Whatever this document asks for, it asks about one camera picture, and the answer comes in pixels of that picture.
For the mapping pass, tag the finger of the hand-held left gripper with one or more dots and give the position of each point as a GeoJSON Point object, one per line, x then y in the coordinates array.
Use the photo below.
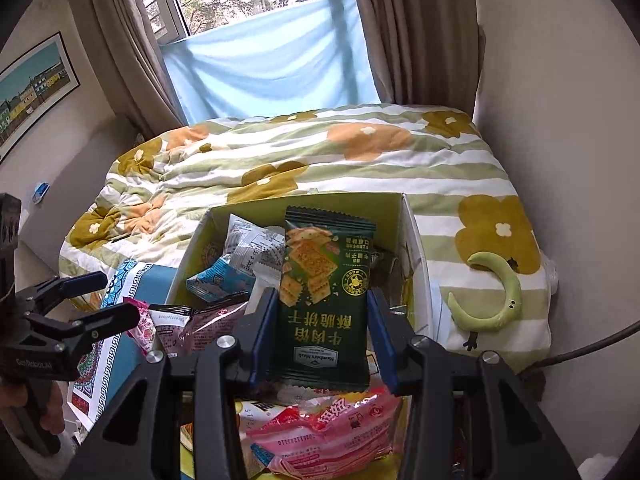
{"type": "Point", "coordinates": [75, 282]}
{"type": "Point", "coordinates": [95, 325]}

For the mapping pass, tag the light blue cloth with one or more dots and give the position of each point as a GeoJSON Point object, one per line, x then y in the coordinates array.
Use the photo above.
{"type": "Point", "coordinates": [270, 60]}

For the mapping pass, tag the beige curtain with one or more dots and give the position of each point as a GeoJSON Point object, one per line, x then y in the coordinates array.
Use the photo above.
{"type": "Point", "coordinates": [415, 35]}
{"type": "Point", "coordinates": [130, 60]}

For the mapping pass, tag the grey and white snack packet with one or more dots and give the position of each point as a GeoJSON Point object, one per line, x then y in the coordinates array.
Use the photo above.
{"type": "Point", "coordinates": [250, 245]}

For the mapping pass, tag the green and white cardboard box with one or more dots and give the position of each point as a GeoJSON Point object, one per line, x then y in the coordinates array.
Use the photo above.
{"type": "Point", "coordinates": [350, 205]}

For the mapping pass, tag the framed wall picture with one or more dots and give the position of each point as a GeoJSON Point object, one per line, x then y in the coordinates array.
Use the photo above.
{"type": "Point", "coordinates": [35, 90]}

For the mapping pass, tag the pink striped snack packet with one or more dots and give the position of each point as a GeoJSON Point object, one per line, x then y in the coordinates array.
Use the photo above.
{"type": "Point", "coordinates": [140, 325]}

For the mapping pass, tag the green crescent plush toy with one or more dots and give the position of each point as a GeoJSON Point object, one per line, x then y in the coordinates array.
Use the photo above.
{"type": "Point", "coordinates": [505, 305]}

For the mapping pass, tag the purple snack packet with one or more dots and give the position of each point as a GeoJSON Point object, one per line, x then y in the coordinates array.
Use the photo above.
{"type": "Point", "coordinates": [200, 325]}

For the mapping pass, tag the pink and white snack packet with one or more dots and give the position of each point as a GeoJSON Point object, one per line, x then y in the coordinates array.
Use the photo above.
{"type": "Point", "coordinates": [320, 435]}

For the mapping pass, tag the blue wall clip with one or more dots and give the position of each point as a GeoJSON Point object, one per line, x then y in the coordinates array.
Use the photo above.
{"type": "Point", "coordinates": [40, 192]}

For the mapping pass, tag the dark green cracker packet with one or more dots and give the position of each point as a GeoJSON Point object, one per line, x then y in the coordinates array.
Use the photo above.
{"type": "Point", "coordinates": [320, 310]}

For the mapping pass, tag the blue and white snack packet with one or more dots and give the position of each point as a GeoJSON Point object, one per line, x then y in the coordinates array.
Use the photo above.
{"type": "Point", "coordinates": [220, 280]}

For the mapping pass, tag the person's left hand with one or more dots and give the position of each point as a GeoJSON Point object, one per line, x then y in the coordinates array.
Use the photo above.
{"type": "Point", "coordinates": [52, 417]}

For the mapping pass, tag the white and yellow snack packet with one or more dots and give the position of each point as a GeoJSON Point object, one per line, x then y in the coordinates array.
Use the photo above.
{"type": "Point", "coordinates": [255, 412]}

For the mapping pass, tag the blue patterned tablecloth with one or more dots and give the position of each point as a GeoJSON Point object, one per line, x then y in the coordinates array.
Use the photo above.
{"type": "Point", "coordinates": [150, 285]}

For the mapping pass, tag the floral striped quilt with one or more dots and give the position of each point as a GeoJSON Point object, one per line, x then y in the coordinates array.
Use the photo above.
{"type": "Point", "coordinates": [350, 160]}

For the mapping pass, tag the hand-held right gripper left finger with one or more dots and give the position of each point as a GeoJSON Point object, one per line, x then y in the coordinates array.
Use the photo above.
{"type": "Point", "coordinates": [262, 330]}

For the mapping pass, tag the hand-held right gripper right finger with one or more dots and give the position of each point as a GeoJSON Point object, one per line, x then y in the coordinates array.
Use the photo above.
{"type": "Point", "coordinates": [382, 340]}

